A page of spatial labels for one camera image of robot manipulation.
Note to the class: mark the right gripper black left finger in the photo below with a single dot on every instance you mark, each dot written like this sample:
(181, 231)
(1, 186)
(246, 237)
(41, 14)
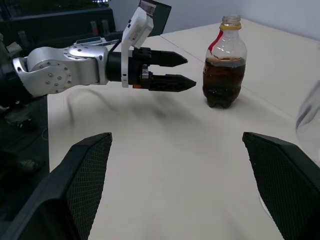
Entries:
(62, 195)

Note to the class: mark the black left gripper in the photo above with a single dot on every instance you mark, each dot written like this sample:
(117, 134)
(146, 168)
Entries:
(138, 72)

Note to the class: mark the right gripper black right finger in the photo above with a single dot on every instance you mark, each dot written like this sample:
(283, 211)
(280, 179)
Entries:
(287, 187)

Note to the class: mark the dark soy sauce bottle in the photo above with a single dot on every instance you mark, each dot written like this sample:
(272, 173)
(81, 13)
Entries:
(222, 80)

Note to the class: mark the dark background furniture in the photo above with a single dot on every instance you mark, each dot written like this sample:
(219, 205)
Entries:
(50, 20)

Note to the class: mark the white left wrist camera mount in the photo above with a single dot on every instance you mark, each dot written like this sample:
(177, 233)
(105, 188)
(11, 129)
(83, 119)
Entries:
(137, 27)

